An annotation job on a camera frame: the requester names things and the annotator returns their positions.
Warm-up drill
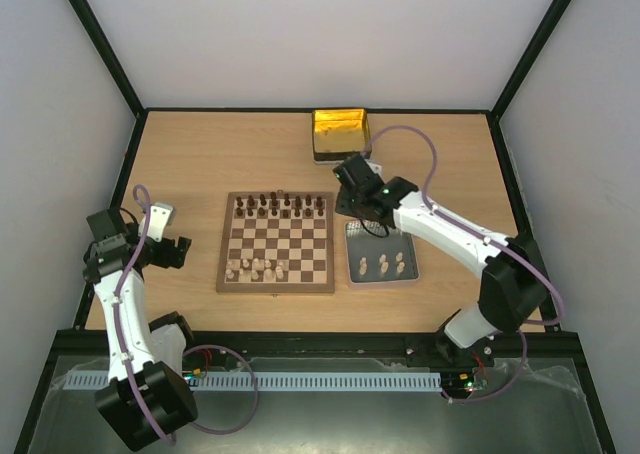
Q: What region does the silver metal tray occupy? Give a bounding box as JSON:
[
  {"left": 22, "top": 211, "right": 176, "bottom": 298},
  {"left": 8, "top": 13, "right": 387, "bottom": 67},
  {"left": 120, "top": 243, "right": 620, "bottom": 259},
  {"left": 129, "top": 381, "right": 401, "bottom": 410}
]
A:
[{"left": 344, "top": 220, "right": 420, "bottom": 288}]

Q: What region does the gold tin box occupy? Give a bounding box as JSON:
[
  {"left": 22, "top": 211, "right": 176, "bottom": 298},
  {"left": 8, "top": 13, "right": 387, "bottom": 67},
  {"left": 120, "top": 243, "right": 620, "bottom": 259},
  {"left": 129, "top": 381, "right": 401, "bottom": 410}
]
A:
[{"left": 312, "top": 108, "right": 372, "bottom": 164}]

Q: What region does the wooden chess board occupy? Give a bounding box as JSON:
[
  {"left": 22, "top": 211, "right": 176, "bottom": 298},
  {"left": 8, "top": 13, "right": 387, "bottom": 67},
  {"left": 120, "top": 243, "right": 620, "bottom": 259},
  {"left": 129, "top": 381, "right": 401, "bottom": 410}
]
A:
[{"left": 216, "top": 190, "right": 335, "bottom": 295}]

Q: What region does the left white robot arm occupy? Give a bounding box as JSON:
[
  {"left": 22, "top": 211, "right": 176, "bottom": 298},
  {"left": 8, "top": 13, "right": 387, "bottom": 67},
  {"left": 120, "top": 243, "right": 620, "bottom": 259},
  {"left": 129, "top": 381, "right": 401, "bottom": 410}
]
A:
[{"left": 83, "top": 202, "right": 197, "bottom": 451}]

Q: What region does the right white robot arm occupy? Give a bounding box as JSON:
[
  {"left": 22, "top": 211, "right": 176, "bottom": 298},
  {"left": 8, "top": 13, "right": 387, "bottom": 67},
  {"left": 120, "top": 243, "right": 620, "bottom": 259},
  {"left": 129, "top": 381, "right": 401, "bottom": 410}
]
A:
[{"left": 333, "top": 154, "right": 551, "bottom": 366}]

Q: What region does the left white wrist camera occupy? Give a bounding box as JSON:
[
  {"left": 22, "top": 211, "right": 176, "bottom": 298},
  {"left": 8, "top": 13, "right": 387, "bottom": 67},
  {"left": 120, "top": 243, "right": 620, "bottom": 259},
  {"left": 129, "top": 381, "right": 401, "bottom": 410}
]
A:
[{"left": 145, "top": 202, "right": 176, "bottom": 242}]

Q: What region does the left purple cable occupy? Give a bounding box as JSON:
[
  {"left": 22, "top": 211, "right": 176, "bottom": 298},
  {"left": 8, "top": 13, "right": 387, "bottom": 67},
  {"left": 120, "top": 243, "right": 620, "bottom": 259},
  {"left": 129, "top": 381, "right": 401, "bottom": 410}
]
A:
[{"left": 113, "top": 185, "right": 259, "bottom": 446}]

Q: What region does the white slotted cable duct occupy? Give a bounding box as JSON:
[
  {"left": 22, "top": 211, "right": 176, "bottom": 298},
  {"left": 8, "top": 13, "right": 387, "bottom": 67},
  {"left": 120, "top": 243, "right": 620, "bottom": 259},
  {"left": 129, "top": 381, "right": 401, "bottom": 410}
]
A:
[{"left": 64, "top": 370, "right": 443, "bottom": 391}]

